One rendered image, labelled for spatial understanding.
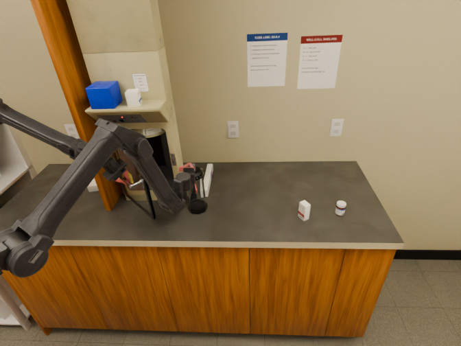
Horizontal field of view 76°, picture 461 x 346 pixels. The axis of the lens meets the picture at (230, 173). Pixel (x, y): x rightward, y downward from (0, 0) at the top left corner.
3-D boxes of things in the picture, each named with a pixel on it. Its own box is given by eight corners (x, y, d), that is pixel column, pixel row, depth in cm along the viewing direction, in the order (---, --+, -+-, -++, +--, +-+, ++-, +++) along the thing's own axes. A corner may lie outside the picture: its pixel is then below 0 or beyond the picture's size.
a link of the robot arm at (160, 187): (108, 136, 85) (134, 148, 81) (121, 123, 88) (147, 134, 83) (159, 208, 120) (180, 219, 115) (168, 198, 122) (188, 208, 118)
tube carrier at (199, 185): (191, 199, 160) (186, 165, 148) (210, 201, 157) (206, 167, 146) (184, 212, 151) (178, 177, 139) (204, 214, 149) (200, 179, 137)
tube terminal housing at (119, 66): (140, 175, 184) (105, 42, 142) (191, 174, 182) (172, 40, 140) (126, 200, 163) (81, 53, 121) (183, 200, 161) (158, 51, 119)
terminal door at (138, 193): (125, 193, 160) (105, 125, 138) (156, 220, 141) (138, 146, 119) (124, 194, 159) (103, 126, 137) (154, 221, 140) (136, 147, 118)
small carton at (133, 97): (130, 102, 128) (127, 88, 125) (142, 101, 128) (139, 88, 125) (127, 106, 124) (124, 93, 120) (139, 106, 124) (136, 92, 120)
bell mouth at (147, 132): (138, 123, 158) (136, 113, 155) (171, 122, 156) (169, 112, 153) (127, 138, 143) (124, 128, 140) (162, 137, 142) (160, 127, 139)
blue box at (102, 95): (101, 101, 131) (95, 81, 126) (123, 100, 130) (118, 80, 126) (91, 109, 123) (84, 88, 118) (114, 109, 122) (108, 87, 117)
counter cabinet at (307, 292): (90, 257, 253) (51, 168, 204) (334, 260, 239) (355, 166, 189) (46, 335, 197) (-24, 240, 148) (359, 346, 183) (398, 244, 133)
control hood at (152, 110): (102, 121, 138) (95, 101, 132) (170, 120, 135) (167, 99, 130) (91, 132, 128) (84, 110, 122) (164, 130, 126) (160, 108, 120)
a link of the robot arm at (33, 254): (101, 104, 80) (127, 114, 75) (128, 132, 91) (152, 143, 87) (-21, 253, 66) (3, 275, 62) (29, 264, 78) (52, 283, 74)
